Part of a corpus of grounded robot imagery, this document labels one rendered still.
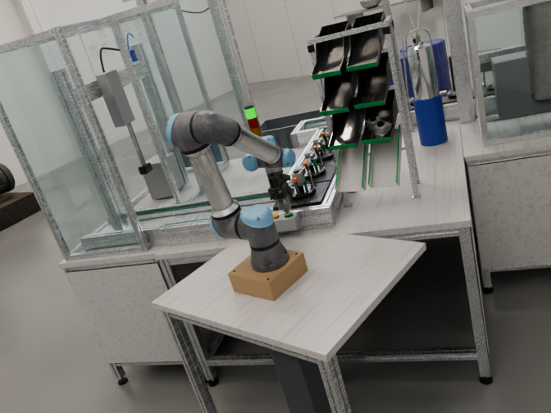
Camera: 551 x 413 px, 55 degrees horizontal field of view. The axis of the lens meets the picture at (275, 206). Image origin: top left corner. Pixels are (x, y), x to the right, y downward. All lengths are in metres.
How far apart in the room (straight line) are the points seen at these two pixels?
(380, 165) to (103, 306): 1.70
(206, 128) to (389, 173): 0.94
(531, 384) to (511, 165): 1.07
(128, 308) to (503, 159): 2.14
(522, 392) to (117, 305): 2.06
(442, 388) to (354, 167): 1.13
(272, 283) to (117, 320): 1.38
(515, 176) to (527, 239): 0.38
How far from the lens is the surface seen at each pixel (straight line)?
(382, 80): 2.39
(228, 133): 1.81
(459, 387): 2.75
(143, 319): 3.04
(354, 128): 2.42
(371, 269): 2.02
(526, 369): 2.83
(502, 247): 3.17
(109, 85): 3.07
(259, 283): 1.98
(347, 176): 2.43
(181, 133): 1.85
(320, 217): 2.39
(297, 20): 12.28
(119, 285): 2.97
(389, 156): 2.42
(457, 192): 2.51
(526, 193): 3.04
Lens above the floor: 1.88
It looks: 21 degrees down
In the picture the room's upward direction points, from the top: 16 degrees counter-clockwise
